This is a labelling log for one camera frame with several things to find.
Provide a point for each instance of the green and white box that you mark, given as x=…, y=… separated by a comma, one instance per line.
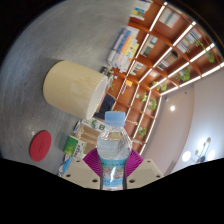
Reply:
x=75, y=145

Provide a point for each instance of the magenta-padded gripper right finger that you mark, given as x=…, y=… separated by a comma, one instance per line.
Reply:
x=145, y=173

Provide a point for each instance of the dark blue chair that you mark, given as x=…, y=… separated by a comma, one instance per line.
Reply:
x=106, y=105

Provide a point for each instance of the stack of colourful books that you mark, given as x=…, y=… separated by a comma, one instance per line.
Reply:
x=123, y=50

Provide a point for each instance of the multi-bulb ceiling chandelier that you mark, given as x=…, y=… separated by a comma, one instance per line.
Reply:
x=200, y=150

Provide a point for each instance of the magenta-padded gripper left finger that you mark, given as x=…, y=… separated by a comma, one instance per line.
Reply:
x=78, y=173

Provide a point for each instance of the wooden shelf unit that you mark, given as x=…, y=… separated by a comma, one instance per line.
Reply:
x=146, y=96

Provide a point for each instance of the round recessed ceiling light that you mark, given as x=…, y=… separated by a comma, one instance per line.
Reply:
x=172, y=108

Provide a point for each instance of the clear blue-capped water bottle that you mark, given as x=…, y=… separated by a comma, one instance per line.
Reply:
x=114, y=150

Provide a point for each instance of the cream ribbed cup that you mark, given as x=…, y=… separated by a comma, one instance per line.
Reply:
x=73, y=90

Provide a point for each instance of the flat round red coaster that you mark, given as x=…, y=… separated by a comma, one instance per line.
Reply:
x=40, y=146

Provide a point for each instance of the tall green white carton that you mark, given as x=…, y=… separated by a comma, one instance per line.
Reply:
x=94, y=124

